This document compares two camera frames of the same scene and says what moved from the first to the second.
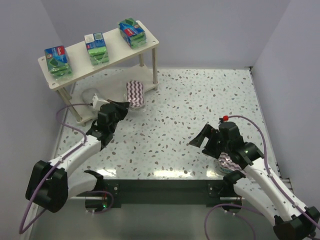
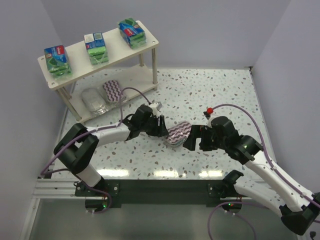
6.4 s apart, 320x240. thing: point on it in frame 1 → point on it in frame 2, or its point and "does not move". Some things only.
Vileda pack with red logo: [133, 33] does not move
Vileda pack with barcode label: [96, 47] does not move
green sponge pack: [57, 61] does not move
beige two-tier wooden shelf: [130, 74] does not move
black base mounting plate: [117, 192] does not move
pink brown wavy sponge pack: [135, 95] → [112, 90]
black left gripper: [116, 111] → [155, 125]
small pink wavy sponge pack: [227, 165] → [178, 134]
